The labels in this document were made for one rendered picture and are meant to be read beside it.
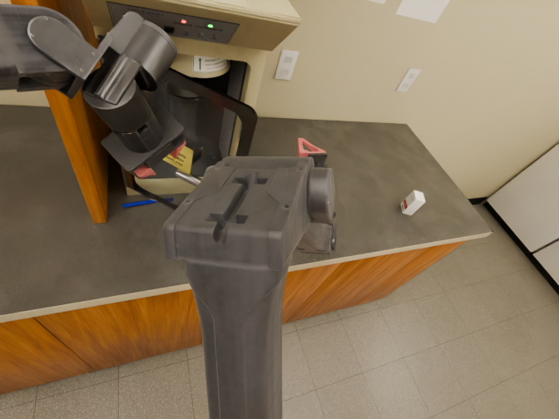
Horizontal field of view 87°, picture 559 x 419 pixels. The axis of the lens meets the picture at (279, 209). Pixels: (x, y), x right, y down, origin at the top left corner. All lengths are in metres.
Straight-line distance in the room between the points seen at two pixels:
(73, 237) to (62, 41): 0.60
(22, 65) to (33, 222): 0.62
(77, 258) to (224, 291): 0.70
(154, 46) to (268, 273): 0.32
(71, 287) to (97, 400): 0.95
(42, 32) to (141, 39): 0.10
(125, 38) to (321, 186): 0.30
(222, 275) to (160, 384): 1.52
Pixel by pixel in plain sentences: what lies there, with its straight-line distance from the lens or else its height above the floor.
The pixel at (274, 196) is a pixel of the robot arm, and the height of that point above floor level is 1.54.
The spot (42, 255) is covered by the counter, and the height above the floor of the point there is 0.94.
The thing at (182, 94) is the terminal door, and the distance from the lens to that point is 0.59.
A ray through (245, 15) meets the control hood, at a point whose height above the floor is 1.50.
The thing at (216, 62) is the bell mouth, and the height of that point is 1.34.
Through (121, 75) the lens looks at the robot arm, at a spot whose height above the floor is 1.47.
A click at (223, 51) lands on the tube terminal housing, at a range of 0.69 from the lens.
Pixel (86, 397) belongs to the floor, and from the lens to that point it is 1.73.
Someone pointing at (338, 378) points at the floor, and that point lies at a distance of 1.88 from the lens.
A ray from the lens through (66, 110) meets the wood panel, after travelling 0.66.
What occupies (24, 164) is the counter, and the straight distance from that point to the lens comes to 1.10.
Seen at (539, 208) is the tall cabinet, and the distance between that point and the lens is 3.37.
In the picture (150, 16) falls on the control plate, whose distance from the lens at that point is 0.57.
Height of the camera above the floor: 1.68
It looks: 49 degrees down
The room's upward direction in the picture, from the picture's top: 24 degrees clockwise
